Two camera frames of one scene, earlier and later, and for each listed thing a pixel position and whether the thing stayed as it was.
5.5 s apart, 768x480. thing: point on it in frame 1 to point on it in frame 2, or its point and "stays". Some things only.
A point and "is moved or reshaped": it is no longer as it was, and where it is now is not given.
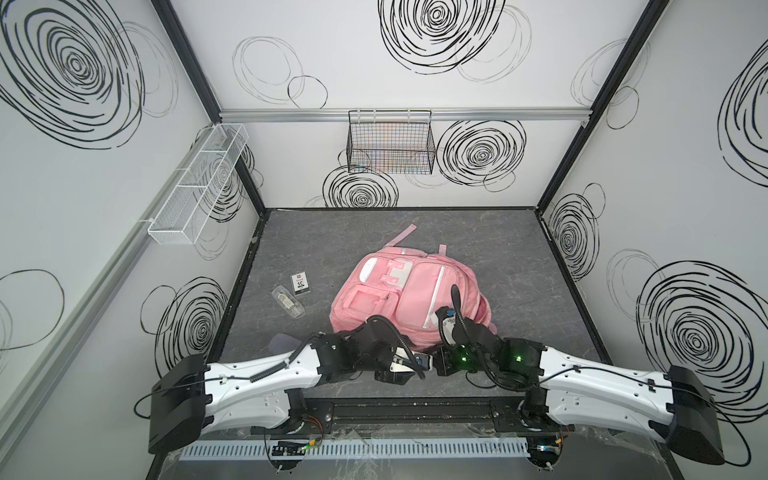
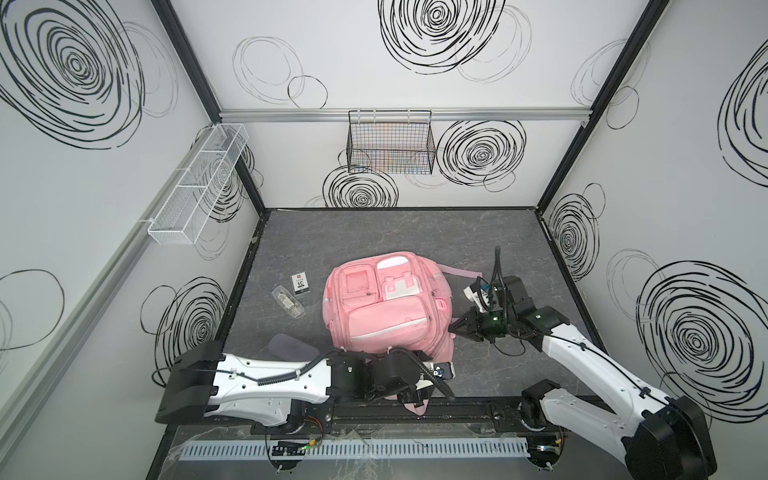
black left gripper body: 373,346 to 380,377
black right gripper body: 447,339 to 475,324
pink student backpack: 410,286 is moved or reshaped
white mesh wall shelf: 185,213 stays
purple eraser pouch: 281,343 stays
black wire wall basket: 391,142 stays
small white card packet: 300,283 stays
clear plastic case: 288,301 stays
